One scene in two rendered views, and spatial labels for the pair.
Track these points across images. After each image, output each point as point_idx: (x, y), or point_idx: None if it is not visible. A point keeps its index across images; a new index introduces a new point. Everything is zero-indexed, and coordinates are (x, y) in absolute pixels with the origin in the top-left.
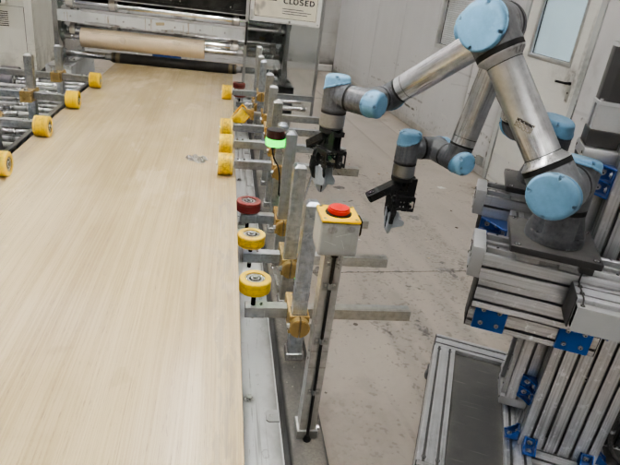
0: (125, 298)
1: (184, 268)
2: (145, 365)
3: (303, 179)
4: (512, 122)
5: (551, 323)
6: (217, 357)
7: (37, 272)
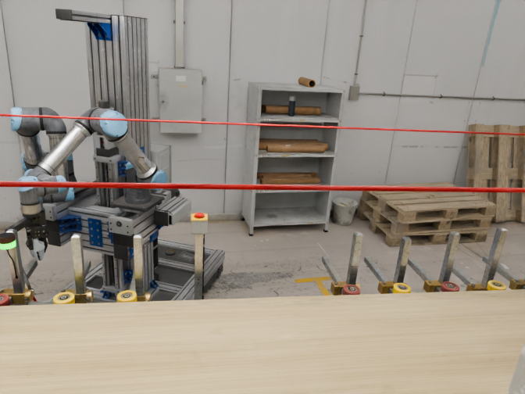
0: (144, 341)
1: (108, 322)
2: (207, 325)
3: (81, 241)
4: (136, 159)
5: (153, 231)
6: (200, 306)
7: (105, 388)
